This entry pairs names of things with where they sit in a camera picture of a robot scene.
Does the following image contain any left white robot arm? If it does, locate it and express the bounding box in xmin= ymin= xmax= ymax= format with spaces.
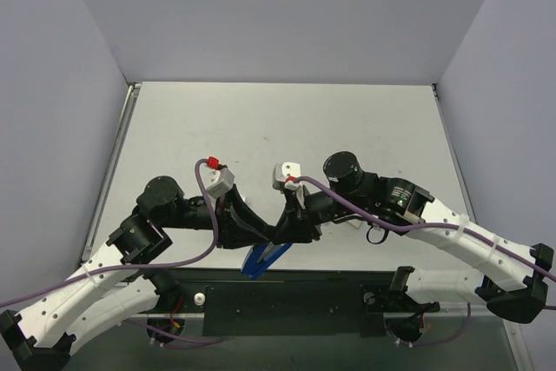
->
xmin=1 ymin=176 xmax=275 ymax=370

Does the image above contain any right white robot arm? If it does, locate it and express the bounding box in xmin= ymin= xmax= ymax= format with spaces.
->
xmin=272 ymin=151 xmax=555 ymax=324

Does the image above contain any open white staple tray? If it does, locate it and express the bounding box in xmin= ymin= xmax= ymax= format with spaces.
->
xmin=347 ymin=220 xmax=362 ymax=229

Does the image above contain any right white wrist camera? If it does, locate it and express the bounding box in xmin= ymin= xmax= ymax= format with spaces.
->
xmin=272 ymin=162 xmax=301 ymax=191

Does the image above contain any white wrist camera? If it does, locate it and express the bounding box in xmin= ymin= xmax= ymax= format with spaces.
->
xmin=206 ymin=156 xmax=235 ymax=199
xmin=272 ymin=162 xmax=301 ymax=191

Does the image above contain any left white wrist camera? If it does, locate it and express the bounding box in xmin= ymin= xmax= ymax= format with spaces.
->
xmin=206 ymin=156 xmax=235 ymax=199

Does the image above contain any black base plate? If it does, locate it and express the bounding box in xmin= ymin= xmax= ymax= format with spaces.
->
xmin=145 ymin=268 xmax=440 ymax=338

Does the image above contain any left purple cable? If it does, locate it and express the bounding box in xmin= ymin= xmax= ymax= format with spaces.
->
xmin=0 ymin=157 xmax=227 ymax=350

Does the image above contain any aluminium frame rail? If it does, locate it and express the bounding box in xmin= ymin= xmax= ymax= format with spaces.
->
xmin=83 ymin=83 xmax=142 ymax=258

